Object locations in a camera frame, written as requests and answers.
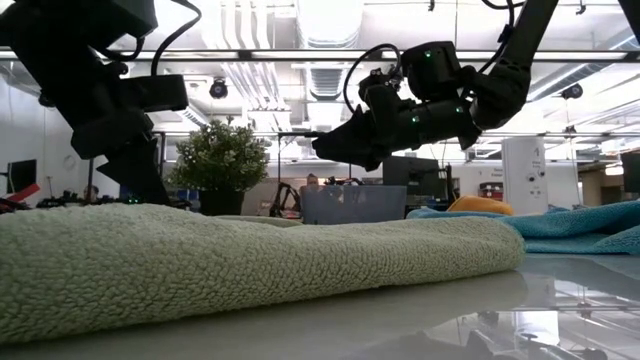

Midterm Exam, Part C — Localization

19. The black wall monitor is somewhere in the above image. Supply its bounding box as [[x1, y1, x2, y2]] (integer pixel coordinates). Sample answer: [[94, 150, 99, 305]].
[[7, 159, 39, 194]]

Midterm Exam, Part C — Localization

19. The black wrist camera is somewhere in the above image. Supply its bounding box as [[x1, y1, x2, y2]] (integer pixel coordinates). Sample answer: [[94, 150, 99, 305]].
[[358, 68, 401, 101], [119, 74, 190, 113]]

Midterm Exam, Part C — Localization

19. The grey plastic bin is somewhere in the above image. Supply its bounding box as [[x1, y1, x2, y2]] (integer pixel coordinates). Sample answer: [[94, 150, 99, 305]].
[[299, 184, 409, 225]]

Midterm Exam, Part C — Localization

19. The black left camera cable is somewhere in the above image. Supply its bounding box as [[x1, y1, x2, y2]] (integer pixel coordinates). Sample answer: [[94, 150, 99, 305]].
[[107, 0, 203, 76]]

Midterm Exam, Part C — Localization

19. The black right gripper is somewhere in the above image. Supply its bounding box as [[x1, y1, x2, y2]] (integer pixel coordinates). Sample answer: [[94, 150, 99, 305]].
[[312, 89, 482, 172]]

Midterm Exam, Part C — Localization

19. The orange microfiber towel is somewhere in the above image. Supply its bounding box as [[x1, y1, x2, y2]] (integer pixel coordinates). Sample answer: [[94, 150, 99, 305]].
[[446, 195, 515, 217]]

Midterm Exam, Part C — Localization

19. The black computer monitor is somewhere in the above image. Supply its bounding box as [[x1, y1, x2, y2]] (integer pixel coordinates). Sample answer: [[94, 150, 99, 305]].
[[382, 154, 442, 199]]

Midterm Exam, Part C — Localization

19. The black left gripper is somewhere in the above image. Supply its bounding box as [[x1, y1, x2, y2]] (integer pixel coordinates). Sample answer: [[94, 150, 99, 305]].
[[69, 94, 171, 205]]

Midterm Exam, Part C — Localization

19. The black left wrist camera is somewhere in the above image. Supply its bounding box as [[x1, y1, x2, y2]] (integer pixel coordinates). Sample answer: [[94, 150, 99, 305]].
[[119, 74, 190, 113]]

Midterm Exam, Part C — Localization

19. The black camera cable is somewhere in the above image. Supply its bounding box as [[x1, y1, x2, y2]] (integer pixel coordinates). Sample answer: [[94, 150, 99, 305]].
[[107, 0, 203, 76], [343, 43, 403, 114]]

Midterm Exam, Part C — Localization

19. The small potted green plant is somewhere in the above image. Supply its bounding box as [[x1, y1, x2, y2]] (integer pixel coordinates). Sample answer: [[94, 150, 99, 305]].
[[167, 118, 271, 217]]

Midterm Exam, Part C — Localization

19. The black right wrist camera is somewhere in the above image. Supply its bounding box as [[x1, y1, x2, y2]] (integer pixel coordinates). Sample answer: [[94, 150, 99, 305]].
[[358, 68, 401, 101]]

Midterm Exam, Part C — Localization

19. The white pillar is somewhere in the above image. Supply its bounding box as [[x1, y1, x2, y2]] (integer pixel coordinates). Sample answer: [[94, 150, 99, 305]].
[[501, 137, 549, 216]]

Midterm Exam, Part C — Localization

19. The pale green microfiber towel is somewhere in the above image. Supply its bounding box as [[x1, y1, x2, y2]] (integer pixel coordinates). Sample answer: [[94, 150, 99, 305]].
[[0, 202, 526, 346], [214, 214, 304, 229]]

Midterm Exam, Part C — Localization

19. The black right camera cable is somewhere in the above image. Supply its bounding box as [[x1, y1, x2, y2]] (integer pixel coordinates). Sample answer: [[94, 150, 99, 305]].
[[343, 43, 403, 114]]

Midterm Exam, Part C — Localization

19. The blue microfiber towel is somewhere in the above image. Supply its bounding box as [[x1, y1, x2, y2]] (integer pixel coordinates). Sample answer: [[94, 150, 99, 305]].
[[405, 199, 640, 256]]

